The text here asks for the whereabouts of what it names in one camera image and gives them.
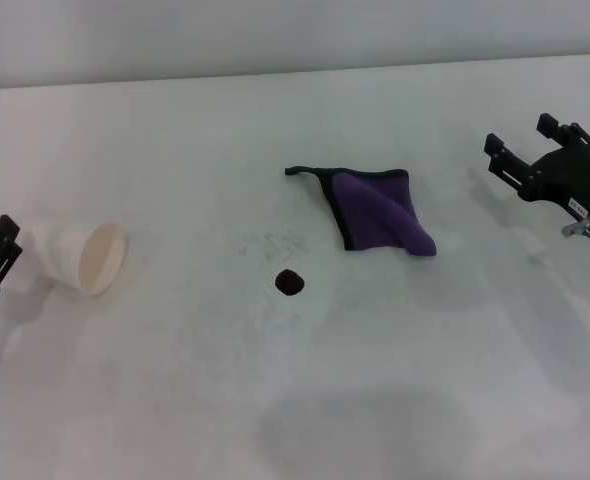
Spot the clear cable plug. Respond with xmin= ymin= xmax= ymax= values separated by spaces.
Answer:
xmin=560 ymin=217 xmax=590 ymax=241

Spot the small dark brown lump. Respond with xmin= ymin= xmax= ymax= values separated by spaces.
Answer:
xmin=274 ymin=268 xmax=307 ymax=298

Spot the purple rag with black trim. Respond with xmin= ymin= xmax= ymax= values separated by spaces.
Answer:
xmin=283 ymin=164 xmax=438 ymax=259

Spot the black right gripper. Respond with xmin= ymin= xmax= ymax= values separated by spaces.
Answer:
xmin=483 ymin=113 xmax=590 ymax=229

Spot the white paper cup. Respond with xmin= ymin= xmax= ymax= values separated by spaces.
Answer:
xmin=27 ymin=219 xmax=130 ymax=299

